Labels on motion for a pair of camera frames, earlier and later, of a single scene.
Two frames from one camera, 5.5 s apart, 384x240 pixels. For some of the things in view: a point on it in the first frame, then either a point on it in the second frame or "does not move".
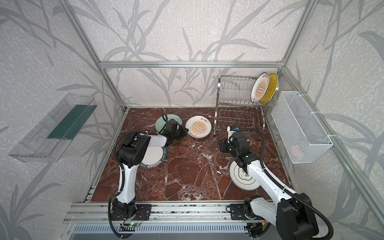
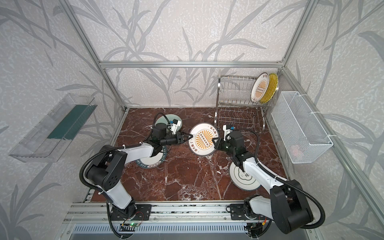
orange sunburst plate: x=260 y=87 does not move
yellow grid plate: x=272 y=85 does not move
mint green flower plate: x=160 y=123 does not move
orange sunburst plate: x=199 y=127 to x=201 y=143
